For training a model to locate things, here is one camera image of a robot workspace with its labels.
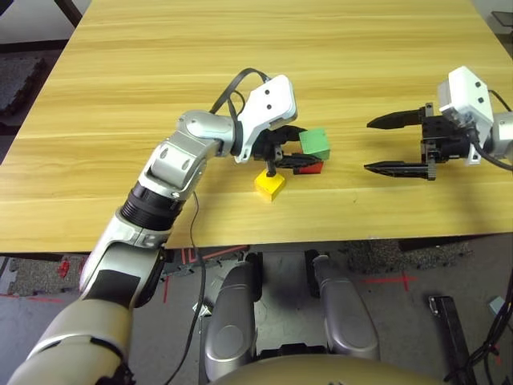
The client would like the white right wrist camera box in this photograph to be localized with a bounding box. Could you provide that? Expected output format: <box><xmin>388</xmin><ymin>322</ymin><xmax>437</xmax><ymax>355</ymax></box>
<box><xmin>437</xmin><ymin>66</ymin><xmax>495</xmax><ymax>166</ymax></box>

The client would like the speckled grey foam mat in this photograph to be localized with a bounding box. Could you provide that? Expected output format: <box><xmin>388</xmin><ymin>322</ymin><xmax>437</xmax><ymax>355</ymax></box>
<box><xmin>344</xmin><ymin>238</ymin><xmax>474</xmax><ymax>278</ymax></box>

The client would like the silver robot left leg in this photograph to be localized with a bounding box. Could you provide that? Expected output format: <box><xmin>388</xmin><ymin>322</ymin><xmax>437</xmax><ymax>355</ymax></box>
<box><xmin>204</xmin><ymin>254</ymin><xmax>264</xmax><ymax>382</ymax></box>

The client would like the beige and black robot torso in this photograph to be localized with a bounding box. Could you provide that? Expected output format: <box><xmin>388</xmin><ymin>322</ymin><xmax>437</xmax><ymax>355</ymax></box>
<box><xmin>208</xmin><ymin>344</ymin><xmax>446</xmax><ymax>385</ymax></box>

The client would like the dark grey foam floor mat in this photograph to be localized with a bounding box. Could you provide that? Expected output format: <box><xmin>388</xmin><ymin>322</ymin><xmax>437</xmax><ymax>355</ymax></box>
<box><xmin>0</xmin><ymin>55</ymin><xmax>47</xmax><ymax>128</ymax></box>

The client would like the silver robot right leg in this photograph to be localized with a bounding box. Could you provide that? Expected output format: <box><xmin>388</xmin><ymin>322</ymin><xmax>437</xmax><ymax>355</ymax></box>
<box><xmin>307</xmin><ymin>250</ymin><xmax>381</xmax><ymax>362</ymax></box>

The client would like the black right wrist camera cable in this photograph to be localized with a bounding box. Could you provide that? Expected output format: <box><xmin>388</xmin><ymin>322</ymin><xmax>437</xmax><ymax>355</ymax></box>
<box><xmin>468</xmin><ymin>90</ymin><xmax>513</xmax><ymax>172</ymax></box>

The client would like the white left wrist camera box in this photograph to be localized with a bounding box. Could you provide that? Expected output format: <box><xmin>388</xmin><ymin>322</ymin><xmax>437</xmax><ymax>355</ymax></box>
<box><xmin>233</xmin><ymin>74</ymin><xmax>298</xmax><ymax>164</ymax></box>

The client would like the black diagonal metal bar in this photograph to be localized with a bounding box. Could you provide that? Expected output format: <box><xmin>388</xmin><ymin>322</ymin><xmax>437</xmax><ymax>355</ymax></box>
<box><xmin>54</xmin><ymin>0</ymin><xmax>87</xmax><ymax>27</ymax></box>

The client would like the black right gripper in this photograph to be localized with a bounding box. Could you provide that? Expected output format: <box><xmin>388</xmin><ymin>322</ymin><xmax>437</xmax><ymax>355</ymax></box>
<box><xmin>363</xmin><ymin>103</ymin><xmax>474</xmax><ymax>181</ymax></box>

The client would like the red wooden block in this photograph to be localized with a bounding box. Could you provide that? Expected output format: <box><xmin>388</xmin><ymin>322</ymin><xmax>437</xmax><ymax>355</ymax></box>
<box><xmin>298</xmin><ymin>160</ymin><xmax>325</xmax><ymax>175</ymax></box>

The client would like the black floor cable bundle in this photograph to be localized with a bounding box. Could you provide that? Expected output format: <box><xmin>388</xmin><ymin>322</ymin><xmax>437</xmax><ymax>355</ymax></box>
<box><xmin>442</xmin><ymin>296</ymin><xmax>513</xmax><ymax>385</ymax></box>

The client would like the yellow wooden block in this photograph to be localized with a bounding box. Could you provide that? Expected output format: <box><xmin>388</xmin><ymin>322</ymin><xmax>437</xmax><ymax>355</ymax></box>
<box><xmin>254</xmin><ymin>168</ymin><xmax>288</xmax><ymax>202</ymax></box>

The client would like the silver robot leg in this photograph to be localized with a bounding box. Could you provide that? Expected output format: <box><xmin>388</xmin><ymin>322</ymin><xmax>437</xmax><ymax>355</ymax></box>
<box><xmin>204</xmin><ymin>254</ymin><xmax>264</xmax><ymax>382</ymax></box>
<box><xmin>307</xmin><ymin>250</ymin><xmax>381</xmax><ymax>362</ymax></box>

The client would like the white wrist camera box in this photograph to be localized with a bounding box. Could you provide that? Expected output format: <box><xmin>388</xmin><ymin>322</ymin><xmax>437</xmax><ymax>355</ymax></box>
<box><xmin>233</xmin><ymin>74</ymin><xmax>298</xmax><ymax>164</ymax></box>
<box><xmin>437</xmin><ymin>66</ymin><xmax>495</xmax><ymax>166</ymax></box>

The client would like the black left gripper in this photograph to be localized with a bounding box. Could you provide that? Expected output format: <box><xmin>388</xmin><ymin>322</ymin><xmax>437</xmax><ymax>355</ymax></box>
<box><xmin>252</xmin><ymin>125</ymin><xmax>325</xmax><ymax>177</ymax></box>

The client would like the green wooden block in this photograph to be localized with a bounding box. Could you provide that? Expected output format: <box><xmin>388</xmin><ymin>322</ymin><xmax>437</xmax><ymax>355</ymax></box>
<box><xmin>298</xmin><ymin>128</ymin><xmax>332</xmax><ymax>160</ymax></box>

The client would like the black bar on floor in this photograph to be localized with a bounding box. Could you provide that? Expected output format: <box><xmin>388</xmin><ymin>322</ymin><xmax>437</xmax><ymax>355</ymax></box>
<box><xmin>428</xmin><ymin>295</ymin><xmax>478</xmax><ymax>385</ymax></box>

